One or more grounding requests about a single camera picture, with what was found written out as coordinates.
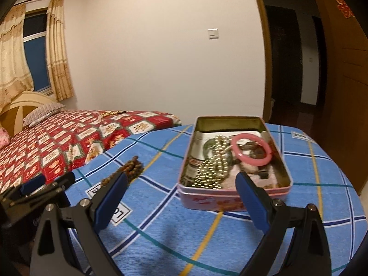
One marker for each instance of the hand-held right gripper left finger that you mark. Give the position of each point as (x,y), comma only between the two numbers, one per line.
(112,201)

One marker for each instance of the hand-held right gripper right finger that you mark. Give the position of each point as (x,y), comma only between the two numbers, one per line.
(253,198)

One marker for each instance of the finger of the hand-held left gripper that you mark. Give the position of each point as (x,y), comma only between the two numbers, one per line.
(31,185)
(57,185)

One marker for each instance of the pink bangle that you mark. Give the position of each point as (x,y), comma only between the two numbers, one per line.
(253,162)

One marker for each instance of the pink tin box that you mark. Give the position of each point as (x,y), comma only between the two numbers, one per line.
(207,199)

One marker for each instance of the green bangle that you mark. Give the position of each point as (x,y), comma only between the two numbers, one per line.
(207,146)

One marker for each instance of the red printed bedspread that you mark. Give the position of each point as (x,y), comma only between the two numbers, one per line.
(57,143)

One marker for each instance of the pink pillow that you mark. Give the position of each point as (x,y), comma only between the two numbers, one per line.
(3,138)

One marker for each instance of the blue plaid cloth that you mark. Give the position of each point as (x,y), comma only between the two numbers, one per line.
(316,207)

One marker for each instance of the striped pillow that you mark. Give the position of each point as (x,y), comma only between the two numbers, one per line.
(43,113)

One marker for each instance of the printed paper leaflet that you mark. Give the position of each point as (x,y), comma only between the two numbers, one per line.
(202,136)

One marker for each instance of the cream wooden headboard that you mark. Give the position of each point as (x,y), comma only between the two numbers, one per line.
(17,106)

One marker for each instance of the window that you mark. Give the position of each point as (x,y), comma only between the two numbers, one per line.
(36,63)

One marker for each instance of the wide beige floral curtain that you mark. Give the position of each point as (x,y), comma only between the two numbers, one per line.
(13,63)

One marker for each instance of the narrow beige floral curtain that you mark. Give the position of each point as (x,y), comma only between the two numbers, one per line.
(59,49)

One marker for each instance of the wooden door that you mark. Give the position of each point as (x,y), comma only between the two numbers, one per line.
(339,92)

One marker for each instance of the red paper door decoration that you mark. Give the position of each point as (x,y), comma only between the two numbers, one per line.
(343,4)

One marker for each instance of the wooden door frame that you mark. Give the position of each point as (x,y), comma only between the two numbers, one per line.
(260,49)

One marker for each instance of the white light switch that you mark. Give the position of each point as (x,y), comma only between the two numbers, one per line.
(213,34)

